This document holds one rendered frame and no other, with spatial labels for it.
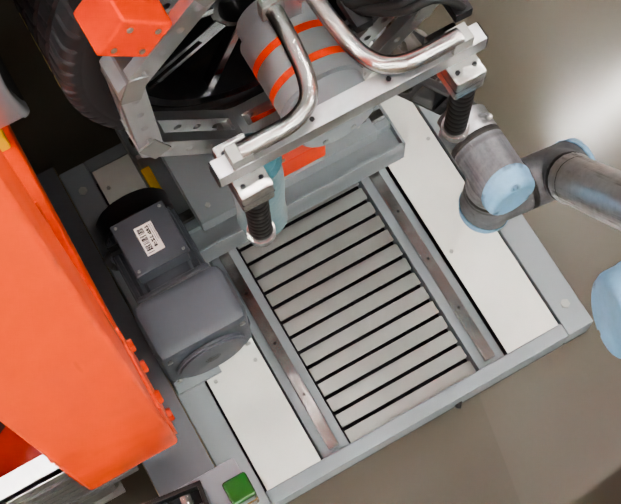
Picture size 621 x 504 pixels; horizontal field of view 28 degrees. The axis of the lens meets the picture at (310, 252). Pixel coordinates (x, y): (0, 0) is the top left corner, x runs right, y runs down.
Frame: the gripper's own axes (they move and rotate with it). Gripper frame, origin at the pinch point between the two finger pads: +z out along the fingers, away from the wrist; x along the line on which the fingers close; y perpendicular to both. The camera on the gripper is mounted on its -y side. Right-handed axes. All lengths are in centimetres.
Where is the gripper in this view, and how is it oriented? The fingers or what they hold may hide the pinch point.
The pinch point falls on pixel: (390, 25)
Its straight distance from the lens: 216.1
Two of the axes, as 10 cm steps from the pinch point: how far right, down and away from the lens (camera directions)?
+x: 6.0, -5.6, -5.7
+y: 6.3, -1.0, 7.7
